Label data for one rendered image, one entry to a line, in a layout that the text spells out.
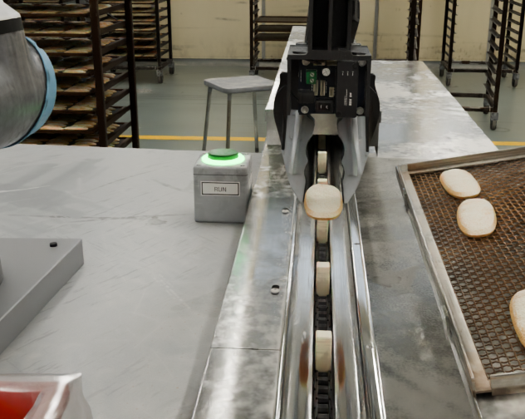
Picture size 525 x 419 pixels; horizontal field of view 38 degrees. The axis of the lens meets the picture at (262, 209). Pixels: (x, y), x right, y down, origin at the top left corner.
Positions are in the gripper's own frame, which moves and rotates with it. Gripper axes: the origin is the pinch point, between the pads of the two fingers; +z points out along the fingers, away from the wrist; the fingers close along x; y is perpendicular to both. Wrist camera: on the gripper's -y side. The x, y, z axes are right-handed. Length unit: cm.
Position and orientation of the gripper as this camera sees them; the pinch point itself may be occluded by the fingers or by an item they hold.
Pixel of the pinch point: (323, 186)
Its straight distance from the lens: 75.5
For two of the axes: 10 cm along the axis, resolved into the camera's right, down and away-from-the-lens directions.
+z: 0.0, 9.4, 3.3
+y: -0.7, 3.3, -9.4
